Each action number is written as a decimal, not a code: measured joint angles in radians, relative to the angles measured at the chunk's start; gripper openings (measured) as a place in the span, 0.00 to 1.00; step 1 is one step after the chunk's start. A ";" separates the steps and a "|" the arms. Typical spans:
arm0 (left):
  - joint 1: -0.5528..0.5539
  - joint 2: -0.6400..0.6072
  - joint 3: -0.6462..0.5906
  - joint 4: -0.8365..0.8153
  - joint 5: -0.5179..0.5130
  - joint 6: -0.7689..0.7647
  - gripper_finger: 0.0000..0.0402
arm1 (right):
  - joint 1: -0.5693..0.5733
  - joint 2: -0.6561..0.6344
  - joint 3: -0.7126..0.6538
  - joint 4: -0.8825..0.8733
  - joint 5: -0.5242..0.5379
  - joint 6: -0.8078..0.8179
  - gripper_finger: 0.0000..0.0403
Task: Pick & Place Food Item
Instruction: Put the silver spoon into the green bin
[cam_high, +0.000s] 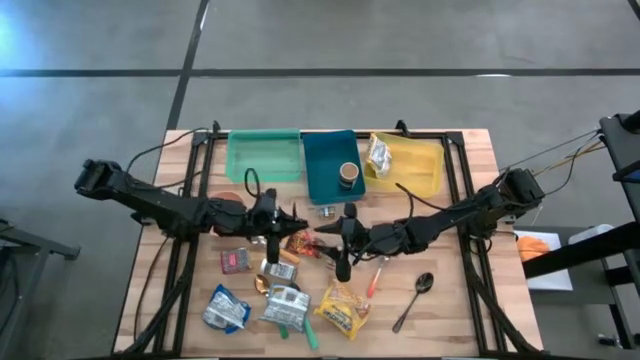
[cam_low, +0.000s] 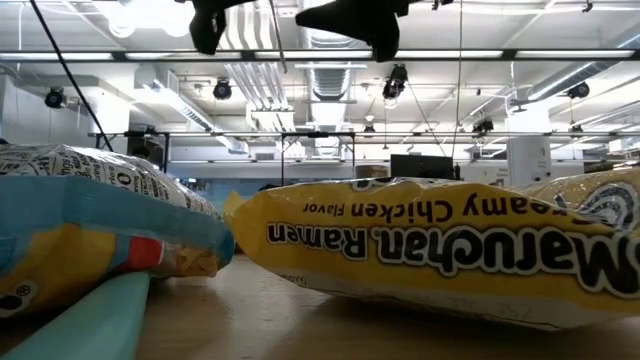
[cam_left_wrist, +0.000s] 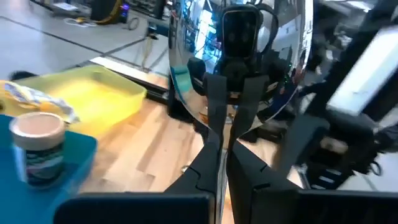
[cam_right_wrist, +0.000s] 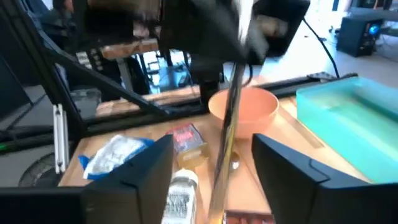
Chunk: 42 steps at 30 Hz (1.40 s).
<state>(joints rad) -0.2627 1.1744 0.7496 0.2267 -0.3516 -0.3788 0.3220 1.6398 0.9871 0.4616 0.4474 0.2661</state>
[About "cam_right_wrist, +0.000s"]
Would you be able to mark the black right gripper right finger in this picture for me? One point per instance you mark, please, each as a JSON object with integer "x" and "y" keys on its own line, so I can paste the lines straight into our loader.
{"x": 295, "y": 193}

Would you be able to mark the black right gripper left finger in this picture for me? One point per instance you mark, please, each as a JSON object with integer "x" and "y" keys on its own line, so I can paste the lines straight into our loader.
{"x": 130, "y": 193}

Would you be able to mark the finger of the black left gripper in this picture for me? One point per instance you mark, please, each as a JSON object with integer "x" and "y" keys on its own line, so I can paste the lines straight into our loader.
{"x": 280, "y": 9}
{"x": 205, "y": 28}

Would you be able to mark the bagel seasoning jar white lid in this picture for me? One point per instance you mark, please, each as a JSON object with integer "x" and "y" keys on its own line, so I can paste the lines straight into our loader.
{"x": 182, "y": 199}

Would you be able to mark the thin silver metal utensil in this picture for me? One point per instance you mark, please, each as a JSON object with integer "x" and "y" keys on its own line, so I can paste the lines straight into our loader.
{"x": 234, "y": 161}

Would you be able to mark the dark gold long utensil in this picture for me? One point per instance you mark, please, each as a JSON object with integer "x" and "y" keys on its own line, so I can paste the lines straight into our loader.
{"x": 228, "y": 124}

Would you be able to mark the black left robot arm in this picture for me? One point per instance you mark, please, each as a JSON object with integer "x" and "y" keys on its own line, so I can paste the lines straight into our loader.
{"x": 206, "y": 77}

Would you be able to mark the blue white snack bag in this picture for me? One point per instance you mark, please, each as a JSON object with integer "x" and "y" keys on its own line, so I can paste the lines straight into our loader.
{"x": 112, "y": 154}

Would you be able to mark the black computer tower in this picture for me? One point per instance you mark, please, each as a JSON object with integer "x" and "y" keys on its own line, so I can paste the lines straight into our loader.
{"x": 357, "y": 37}

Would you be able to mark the orange plastic bowl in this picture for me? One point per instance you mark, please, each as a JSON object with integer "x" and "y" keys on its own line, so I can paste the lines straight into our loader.
{"x": 258, "y": 109}

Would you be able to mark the teal translucent plastic bin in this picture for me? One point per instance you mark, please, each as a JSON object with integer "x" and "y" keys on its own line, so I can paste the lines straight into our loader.
{"x": 357, "y": 124}

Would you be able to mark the silver aluminium extrusion post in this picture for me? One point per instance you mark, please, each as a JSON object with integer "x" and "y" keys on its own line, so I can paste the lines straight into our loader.
{"x": 60, "y": 140}

